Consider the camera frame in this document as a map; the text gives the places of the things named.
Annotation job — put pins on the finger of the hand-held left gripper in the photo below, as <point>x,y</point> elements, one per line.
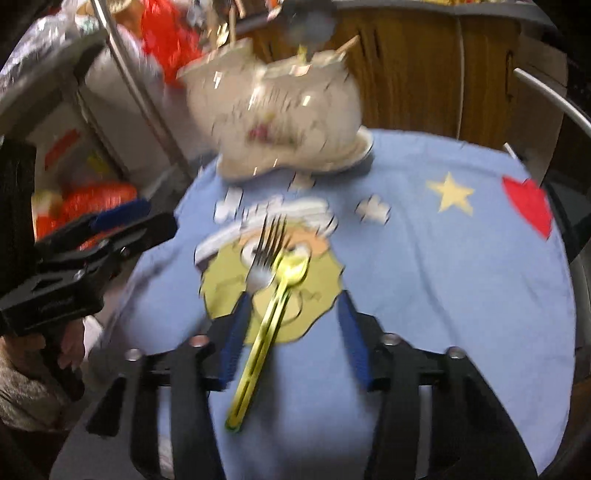
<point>120,214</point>
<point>147,230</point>

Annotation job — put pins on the blue printed cloth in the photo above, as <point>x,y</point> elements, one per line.
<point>438,300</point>

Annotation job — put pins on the wooden chopstick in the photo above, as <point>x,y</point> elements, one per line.
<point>347,47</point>

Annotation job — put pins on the person's left hand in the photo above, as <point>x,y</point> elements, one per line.
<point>74,346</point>

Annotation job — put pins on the red plastic bag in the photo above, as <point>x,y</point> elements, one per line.
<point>87,203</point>
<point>171,41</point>

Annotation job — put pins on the cream ceramic utensil holder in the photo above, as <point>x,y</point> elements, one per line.
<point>286,120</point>

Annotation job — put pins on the stainless steel rack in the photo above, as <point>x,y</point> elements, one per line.
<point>138,101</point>

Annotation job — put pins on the silver fork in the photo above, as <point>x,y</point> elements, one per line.
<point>261,273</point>

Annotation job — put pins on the white plastic bag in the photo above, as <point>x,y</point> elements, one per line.
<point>115,78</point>

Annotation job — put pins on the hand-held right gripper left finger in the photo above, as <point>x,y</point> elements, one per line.
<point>233,334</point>

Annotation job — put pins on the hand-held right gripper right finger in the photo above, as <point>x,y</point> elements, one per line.
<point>353,344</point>

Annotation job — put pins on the gold fork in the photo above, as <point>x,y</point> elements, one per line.
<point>233,27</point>

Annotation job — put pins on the gold spoon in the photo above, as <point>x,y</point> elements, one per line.
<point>288,273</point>

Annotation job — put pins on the wooden kitchen cabinets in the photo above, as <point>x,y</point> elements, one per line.
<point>415,69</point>

